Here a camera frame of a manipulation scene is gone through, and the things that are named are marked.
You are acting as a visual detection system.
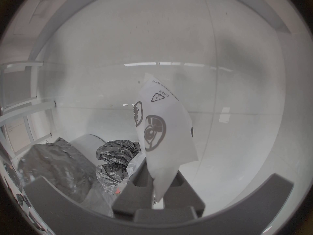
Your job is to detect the crumpled black plastic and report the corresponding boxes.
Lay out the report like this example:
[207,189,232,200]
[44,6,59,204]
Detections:
[95,140,147,195]

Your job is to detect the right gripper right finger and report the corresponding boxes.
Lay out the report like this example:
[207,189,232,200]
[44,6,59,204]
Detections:
[163,170,206,217]

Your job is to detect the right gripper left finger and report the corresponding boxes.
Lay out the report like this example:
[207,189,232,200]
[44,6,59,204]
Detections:
[112,159,155,216]

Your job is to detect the white printed wrapper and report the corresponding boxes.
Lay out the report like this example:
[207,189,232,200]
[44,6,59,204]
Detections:
[133,72,199,203]

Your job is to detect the black plastic bag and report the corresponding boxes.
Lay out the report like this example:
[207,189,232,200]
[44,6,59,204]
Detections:
[18,137,116,217]

